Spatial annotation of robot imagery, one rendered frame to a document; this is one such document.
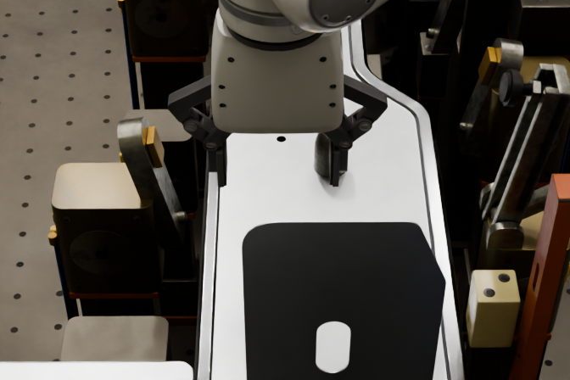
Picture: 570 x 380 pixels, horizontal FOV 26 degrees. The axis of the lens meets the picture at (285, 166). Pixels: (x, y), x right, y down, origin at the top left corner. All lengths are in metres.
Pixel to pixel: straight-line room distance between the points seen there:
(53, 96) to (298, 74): 0.87
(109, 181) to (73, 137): 0.56
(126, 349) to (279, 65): 0.30
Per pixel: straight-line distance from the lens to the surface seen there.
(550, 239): 0.92
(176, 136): 1.23
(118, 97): 1.73
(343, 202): 1.15
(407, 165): 1.19
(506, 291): 1.01
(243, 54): 0.90
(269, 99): 0.92
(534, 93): 0.96
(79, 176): 1.12
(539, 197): 1.05
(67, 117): 1.71
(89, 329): 1.09
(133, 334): 1.08
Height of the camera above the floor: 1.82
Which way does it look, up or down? 44 degrees down
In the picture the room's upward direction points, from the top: straight up
